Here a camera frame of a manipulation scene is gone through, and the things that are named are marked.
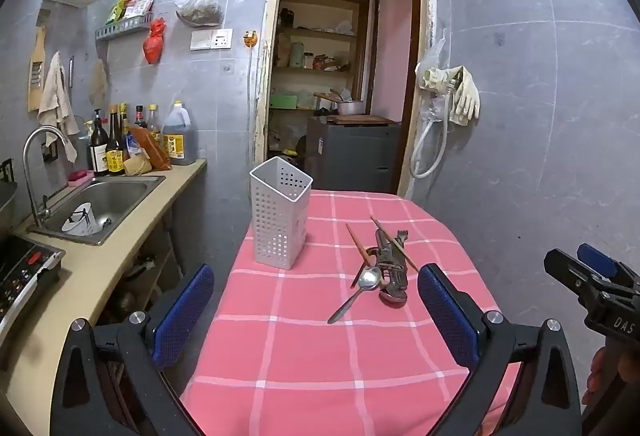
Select large dark vinegar jug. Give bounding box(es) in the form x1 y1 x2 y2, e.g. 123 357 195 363
162 101 197 166

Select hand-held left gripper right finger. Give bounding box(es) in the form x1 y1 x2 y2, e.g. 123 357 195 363
417 263 583 436

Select wooden door frame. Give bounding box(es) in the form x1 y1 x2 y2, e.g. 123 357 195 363
252 0 433 197

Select pink checked tablecloth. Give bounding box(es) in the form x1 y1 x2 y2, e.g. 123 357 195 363
179 190 526 436

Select wooden grater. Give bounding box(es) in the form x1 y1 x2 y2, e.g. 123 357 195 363
27 23 47 112

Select white perforated utensil holder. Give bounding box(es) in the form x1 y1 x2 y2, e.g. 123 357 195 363
249 156 313 271

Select metal fork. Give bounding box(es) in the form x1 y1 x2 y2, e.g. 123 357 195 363
381 228 412 284

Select clear bag of dried goods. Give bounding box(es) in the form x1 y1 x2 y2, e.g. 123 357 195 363
175 0 222 28

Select grey wall shelf rack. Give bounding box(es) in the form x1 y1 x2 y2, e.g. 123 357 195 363
95 13 155 42

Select silver spoon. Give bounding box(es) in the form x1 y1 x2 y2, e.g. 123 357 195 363
327 266 383 324

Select red snack packet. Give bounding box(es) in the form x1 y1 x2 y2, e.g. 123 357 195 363
125 0 156 19

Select wooden shelf unit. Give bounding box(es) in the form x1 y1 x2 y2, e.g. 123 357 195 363
270 0 371 157

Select white container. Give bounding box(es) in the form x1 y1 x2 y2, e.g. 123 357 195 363
61 202 98 237

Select dark pump bottle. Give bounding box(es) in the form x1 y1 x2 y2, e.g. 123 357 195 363
87 108 110 174

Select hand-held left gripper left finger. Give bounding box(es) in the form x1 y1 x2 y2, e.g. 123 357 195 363
50 263 216 436

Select beige plastic bag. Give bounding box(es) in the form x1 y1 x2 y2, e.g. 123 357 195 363
123 153 152 176

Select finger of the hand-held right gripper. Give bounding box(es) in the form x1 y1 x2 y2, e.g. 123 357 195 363
544 248 608 303
576 243 640 291

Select amber bottle yellow cap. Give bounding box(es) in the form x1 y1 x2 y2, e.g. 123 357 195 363
147 104 162 143

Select white hose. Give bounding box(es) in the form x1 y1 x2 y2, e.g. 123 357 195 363
410 86 458 179

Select soy sauce bottle orange cap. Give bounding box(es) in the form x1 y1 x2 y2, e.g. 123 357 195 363
105 105 126 177

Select grey cabinet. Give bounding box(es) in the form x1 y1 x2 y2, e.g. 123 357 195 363
305 116 402 194

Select person's right hand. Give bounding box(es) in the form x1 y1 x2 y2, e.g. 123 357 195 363
589 347 615 408

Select gold spoon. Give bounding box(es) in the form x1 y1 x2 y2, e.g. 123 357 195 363
375 228 408 306

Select hanging beige towel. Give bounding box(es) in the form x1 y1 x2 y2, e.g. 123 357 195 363
37 51 81 162

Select orange seasoning packet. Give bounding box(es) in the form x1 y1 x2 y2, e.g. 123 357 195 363
127 126 172 169

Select steel kitchen sink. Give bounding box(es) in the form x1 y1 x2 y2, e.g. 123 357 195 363
27 175 167 246

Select black induction cooker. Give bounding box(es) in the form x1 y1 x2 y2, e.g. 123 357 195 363
0 233 66 327

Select hanging beige cloth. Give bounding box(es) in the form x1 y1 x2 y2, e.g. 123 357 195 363
89 58 108 107

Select red plastic bag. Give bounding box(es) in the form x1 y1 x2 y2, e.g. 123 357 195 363
143 17 166 65

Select wooden chopstick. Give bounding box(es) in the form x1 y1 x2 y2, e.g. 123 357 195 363
345 223 373 267
370 217 421 273

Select steel faucet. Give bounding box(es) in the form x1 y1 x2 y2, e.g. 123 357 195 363
22 126 68 229

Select beige kitchen counter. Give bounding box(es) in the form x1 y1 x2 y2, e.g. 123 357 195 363
0 158 208 436

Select wooden cutting board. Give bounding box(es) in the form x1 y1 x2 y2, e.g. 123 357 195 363
325 115 396 126

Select yellow rubber gloves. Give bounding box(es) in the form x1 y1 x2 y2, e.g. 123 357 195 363
419 65 481 126

